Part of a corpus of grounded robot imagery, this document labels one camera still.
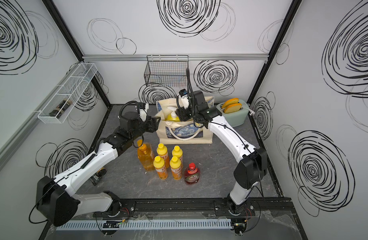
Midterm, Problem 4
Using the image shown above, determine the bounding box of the yellow pump dish soap bottle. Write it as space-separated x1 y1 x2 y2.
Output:
166 107 180 122

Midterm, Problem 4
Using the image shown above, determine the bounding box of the canvas starry night tote bag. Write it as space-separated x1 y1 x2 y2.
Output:
156 98 213 145

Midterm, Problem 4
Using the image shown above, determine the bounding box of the tall orange dish soap bottle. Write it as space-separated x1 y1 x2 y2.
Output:
137 140 155 172

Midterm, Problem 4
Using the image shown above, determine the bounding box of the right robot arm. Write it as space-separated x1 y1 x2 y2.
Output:
176 89 268 216

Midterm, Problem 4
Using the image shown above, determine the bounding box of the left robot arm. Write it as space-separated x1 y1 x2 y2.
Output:
34 112 161 227

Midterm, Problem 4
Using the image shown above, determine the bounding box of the orange bottle back left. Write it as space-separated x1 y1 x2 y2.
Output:
156 143 170 169

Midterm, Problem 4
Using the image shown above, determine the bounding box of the toast slice rear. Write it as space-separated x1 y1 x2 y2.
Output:
222 98 239 109

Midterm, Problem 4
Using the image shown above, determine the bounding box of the toast slice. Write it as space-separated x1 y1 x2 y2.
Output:
224 103 242 114
222 98 239 109

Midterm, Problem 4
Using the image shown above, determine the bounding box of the toast slice front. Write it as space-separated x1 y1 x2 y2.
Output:
224 103 242 114

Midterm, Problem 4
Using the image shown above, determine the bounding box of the orange bottle back right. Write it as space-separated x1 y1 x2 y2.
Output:
172 146 183 166

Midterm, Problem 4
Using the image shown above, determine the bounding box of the orange bottle front left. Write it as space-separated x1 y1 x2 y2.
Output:
153 156 168 180

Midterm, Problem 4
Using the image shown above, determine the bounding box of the mint green toaster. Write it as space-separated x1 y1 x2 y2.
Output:
217 99 250 127

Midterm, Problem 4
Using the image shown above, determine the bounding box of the orange bottle front right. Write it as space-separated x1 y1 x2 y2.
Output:
170 156 182 180

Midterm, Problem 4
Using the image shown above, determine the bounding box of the yellow tag object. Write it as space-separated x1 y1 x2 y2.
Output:
89 167 107 186

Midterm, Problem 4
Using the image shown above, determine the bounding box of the dark item in shelf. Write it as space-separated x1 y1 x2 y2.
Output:
49 99 72 119

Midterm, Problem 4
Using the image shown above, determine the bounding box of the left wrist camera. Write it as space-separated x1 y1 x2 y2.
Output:
137 103 149 122

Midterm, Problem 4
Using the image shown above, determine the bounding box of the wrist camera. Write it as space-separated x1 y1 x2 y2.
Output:
178 89 190 110
137 103 149 122

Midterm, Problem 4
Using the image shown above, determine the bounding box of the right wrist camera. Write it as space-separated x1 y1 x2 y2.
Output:
178 89 190 110

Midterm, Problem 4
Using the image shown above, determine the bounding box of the black wire wall basket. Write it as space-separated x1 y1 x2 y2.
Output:
144 55 189 87

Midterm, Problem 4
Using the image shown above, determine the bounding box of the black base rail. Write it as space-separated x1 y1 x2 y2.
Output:
93 197 293 217

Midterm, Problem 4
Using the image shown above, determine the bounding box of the grey slotted cable duct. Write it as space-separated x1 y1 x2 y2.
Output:
56 219 233 231

